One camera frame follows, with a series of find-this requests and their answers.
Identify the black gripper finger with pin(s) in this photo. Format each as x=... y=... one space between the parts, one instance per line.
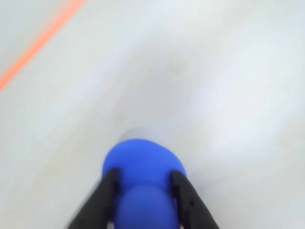
x=100 y=202
x=190 y=205

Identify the blue rubber duck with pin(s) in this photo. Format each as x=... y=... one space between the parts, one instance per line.
x=143 y=162

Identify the orange tape strip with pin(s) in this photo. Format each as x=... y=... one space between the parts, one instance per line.
x=35 y=46

